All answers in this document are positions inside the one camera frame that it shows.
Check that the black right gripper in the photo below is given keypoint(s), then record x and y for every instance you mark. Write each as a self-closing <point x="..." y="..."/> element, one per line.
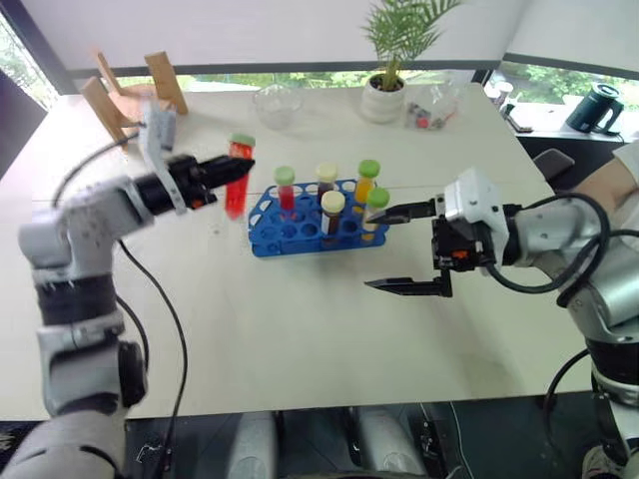
<point x="461" y="244"/>

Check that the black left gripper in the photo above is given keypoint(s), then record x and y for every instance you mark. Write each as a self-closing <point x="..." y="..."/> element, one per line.
<point x="187" y="182"/>

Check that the red test tube green cap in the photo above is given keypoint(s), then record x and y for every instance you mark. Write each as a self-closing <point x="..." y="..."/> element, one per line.
<point x="286" y="194"/>
<point x="235" y="197"/>

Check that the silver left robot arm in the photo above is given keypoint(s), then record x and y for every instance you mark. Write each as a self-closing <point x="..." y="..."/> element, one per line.
<point x="75" y="219"/>

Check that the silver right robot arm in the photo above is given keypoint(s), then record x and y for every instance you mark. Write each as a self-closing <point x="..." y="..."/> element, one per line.
<point x="549" y="234"/>

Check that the yellow test tube green cap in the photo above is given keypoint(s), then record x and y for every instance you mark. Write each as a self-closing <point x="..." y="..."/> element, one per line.
<point x="378" y="197"/>

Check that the orange test tube green cap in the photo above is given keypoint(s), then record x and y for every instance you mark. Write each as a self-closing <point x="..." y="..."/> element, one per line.
<point x="367" y="174"/>

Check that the brown test tube cream cap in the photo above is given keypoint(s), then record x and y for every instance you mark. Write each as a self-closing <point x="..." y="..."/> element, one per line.
<point x="327" y="174"/>
<point x="332" y="214"/>

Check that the blue test tube rack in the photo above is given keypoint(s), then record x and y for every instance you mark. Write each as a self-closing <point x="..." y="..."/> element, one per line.
<point x="299" y="234"/>

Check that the clear glass bowl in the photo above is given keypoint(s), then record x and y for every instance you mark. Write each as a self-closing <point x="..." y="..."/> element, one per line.
<point x="277" y="107"/>

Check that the wooden stand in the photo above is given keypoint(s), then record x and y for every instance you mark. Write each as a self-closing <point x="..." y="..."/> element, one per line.
<point x="165" y="80"/>

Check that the clear plastic bag with parts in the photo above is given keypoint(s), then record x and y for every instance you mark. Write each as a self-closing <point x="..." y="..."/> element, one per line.
<point x="432" y="107"/>

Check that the white plant pot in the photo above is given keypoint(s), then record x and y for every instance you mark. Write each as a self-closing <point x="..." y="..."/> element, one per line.
<point x="382" y="105"/>

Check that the dark grey chair back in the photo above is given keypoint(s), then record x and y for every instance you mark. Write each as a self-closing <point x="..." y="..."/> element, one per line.
<point x="553" y="164"/>

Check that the small black device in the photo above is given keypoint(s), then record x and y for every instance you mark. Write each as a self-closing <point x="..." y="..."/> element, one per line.
<point x="519" y="120"/>

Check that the small white cup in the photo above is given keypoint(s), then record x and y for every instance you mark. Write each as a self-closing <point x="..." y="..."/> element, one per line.
<point x="501" y="94"/>

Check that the silver robot leg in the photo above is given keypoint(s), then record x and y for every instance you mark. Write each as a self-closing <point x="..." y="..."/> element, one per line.
<point x="254" y="444"/>
<point x="387" y="444"/>

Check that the green palm plant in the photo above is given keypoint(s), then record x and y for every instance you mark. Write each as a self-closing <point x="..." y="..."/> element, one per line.
<point x="404" y="30"/>

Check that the dark green electric kettle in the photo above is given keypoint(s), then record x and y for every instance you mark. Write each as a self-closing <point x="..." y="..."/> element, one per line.
<point x="591" y="110"/>

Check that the person in white shirt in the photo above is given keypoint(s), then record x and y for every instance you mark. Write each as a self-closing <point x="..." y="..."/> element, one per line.
<point x="629" y="174"/>

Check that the grey shoe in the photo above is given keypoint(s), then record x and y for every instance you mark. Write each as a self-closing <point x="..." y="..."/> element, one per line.
<point x="604" y="461"/>

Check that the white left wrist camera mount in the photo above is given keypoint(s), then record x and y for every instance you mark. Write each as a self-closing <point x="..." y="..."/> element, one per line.
<point x="159" y="149"/>

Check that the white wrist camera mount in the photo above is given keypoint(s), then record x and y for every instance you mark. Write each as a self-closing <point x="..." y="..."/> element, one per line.
<point x="471" y="194"/>
<point x="159" y="149"/>

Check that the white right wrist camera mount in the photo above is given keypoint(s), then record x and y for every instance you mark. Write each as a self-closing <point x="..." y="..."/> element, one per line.
<point x="471" y="194"/>

